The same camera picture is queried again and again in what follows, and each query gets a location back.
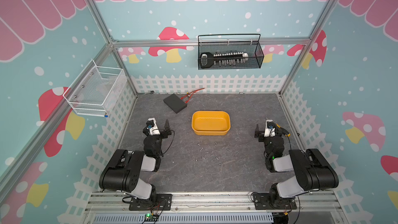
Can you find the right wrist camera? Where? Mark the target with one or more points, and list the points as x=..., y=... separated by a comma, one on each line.
x=269, y=128

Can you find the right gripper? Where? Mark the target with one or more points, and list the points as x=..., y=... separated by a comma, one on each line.
x=261, y=138

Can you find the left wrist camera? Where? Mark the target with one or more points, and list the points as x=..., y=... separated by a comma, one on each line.
x=152, y=128

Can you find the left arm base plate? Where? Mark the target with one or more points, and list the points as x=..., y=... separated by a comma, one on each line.
x=160, y=202

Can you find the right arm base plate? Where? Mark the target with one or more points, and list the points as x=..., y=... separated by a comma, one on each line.
x=268, y=201

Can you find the green circuit board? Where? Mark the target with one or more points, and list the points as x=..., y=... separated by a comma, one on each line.
x=150, y=217

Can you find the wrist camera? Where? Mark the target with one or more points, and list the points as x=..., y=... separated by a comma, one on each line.
x=152, y=128
x=269, y=128

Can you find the yellow black screwdriver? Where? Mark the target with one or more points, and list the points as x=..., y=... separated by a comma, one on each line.
x=280, y=131

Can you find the yellow plastic storage box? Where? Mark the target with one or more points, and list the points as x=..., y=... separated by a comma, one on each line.
x=211, y=123

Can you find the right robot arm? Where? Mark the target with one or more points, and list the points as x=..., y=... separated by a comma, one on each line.
x=311, y=170

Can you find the aluminium front rail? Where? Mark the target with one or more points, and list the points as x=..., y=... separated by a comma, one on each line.
x=320, y=207

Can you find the socket wrench set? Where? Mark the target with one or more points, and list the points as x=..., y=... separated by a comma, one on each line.
x=208, y=60

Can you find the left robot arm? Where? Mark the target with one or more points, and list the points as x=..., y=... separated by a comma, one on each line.
x=122, y=173

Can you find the black wire mesh basket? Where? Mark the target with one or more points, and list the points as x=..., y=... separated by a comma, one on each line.
x=229, y=51

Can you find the white wire basket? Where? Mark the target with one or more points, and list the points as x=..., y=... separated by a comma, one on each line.
x=96, y=91

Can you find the red handled pliers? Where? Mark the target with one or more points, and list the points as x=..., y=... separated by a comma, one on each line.
x=189, y=95

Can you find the black flat box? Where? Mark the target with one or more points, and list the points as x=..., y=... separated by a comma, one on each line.
x=175, y=103

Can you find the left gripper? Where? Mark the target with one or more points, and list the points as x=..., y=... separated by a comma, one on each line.
x=165, y=135

